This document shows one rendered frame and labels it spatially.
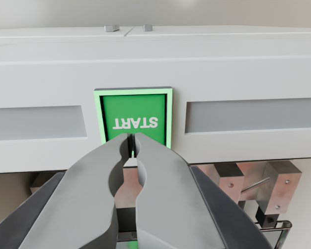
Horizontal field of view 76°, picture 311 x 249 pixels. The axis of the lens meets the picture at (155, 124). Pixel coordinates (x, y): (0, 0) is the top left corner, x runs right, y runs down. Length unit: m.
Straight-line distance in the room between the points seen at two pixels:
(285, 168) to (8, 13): 1.23
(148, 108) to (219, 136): 0.07
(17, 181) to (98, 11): 0.93
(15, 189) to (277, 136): 0.29
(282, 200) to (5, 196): 0.36
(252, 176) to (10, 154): 0.31
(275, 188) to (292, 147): 0.13
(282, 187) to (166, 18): 0.94
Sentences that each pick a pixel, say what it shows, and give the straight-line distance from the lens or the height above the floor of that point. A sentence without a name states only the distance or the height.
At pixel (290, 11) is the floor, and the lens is 1.33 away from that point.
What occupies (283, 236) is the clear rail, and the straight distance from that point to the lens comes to 0.45.
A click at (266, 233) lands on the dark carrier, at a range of 0.43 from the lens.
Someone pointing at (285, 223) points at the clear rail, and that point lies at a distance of 0.43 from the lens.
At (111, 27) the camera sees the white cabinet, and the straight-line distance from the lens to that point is 0.49.
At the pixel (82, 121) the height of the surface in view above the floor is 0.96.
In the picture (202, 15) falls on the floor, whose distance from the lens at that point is 1.14.
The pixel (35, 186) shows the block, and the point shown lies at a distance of 0.30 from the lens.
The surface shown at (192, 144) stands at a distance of 0.18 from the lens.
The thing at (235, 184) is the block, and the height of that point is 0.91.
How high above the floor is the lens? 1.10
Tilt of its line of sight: 62 degrees down
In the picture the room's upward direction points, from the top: 172 degrees clockwise
